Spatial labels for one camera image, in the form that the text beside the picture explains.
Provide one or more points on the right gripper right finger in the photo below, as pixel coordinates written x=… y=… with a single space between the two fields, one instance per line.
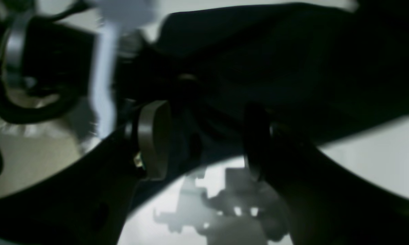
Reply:
x=324 y=204

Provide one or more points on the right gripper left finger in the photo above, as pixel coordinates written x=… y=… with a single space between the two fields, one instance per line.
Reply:
x=88 y=202

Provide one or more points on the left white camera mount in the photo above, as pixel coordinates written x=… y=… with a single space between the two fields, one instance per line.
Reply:
x=119 y=17

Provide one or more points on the black t-shirt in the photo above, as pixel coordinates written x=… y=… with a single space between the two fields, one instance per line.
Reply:
x=326 y=71

